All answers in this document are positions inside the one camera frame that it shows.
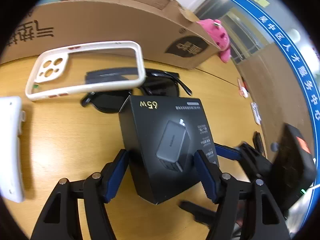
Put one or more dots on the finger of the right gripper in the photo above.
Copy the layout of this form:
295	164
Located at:
227	152

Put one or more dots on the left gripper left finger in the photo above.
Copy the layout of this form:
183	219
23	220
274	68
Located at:
59	218

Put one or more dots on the white power bank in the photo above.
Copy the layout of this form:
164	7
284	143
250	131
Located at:
12	117

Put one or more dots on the white clear phone case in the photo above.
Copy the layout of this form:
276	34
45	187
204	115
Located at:
87	67

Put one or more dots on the white earbuds case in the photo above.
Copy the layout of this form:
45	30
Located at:
242	89

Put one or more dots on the black sunglasses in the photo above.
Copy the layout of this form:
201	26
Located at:
157	83

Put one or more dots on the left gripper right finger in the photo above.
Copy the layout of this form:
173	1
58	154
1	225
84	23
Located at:
262	216

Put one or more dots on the white small gadget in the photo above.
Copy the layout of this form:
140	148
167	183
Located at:
256	114

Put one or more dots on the black charger box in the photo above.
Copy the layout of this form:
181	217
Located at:
161	135

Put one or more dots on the pink plush toy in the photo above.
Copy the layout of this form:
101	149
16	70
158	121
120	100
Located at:
219	35

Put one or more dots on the cardboard tray box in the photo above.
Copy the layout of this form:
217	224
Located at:
160	27

